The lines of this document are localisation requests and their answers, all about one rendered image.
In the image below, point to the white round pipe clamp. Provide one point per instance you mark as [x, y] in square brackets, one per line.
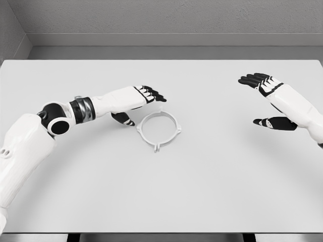
[141, 134]

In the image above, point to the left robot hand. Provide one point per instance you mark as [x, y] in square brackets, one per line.
[128, 97]

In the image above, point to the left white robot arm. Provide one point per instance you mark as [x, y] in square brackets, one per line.
[27, 141]

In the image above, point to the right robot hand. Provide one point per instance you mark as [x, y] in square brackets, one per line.
[287, 103]

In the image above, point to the white table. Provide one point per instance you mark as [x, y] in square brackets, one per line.
[161, 191]

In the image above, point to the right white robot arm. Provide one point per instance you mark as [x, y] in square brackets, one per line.
[314, 123]

